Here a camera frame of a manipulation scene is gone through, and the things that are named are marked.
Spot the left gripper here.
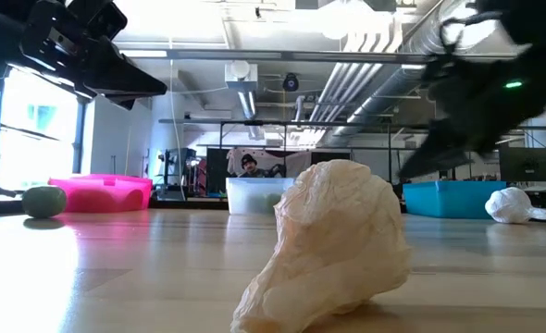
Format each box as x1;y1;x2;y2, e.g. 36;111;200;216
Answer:
20;0;168;111

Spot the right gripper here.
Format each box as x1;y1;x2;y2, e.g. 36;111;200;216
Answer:
397;59;515;180

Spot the blue plastic basket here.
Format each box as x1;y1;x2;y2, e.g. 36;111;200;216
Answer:
402;179;508;220

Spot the dark background monitor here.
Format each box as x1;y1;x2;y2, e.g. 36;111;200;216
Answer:
498;146;546;183

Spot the white garlic bulb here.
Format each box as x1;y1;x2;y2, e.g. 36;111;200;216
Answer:
230;159;413;333
484;186;546;225

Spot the dark equipment cart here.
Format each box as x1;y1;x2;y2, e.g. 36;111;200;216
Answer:
155;147;200;201

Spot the pink plastic basket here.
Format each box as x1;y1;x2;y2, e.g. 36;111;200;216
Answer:
48;173;154;214

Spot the white ceiling unit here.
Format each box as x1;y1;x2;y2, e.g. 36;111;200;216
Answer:
224;59;259;93

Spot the green lime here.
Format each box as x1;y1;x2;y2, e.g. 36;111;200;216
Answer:
21;185;68;219

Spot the person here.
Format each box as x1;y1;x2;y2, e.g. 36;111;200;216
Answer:
238;153;279;179

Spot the clear plastic basket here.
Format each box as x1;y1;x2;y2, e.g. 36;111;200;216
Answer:
225;177;296;216

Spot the grey overhead beam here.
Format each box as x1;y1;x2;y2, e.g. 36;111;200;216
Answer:
113;47;524;65

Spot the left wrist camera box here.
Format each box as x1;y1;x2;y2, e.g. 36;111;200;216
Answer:
67;0;129;42

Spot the silver ventilation duct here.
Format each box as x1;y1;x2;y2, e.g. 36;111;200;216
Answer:
321;0;510;148

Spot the black background rack frame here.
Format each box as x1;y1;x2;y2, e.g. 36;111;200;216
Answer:
158;118;394;195

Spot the black hanging ceiling camera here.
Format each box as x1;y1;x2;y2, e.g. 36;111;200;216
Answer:
281;72;301;93

